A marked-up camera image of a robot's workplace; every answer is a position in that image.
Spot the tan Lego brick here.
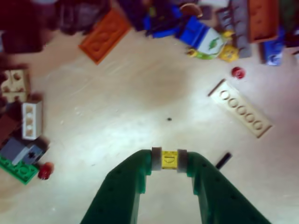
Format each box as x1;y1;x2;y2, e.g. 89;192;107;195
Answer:
0;68;31;104

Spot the minifigure torso with leaf print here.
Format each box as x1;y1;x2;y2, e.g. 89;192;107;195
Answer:
178;16;240;63

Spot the white Lego brick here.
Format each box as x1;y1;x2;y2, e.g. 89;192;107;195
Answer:
21;96;44;141

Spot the reddish brown Lego piece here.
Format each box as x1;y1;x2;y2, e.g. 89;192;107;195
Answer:
0;114;23;150

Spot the small red Lego piece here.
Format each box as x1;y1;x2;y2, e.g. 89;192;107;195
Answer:
37;161;55;181

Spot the blue Lego plate with print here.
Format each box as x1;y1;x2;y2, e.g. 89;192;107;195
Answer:
260;39;285;66

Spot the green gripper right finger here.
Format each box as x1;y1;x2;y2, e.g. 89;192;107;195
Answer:
177;148;273;224

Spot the small yellow Lego piece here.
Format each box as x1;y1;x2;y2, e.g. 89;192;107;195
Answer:
162;151;179;169

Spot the black Lego bar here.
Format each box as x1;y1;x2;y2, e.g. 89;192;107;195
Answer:
215;152;232;169

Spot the grey Lego brick with cross hole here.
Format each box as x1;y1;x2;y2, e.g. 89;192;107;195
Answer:
0;136;50;167

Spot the red round Lego stud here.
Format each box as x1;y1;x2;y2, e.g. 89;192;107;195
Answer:
231;66;246;80

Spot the green Lego plate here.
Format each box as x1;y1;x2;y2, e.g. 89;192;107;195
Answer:
0;154;40;186

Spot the tan Lego plate with holes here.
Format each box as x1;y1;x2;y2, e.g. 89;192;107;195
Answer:
207;78;274;139

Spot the brown Lego plate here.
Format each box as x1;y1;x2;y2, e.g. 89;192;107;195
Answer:
247;0;280;44

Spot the orange-brown Lego plate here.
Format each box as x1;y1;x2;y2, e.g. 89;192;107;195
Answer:
78;7;132;65

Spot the brown curved Lego piece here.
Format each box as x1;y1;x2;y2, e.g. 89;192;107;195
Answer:
179;2;204;18

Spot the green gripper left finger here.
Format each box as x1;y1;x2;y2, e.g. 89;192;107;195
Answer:
80;147;163;224

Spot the grey Lego ladder piece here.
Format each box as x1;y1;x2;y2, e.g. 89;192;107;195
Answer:
217;4;253;59

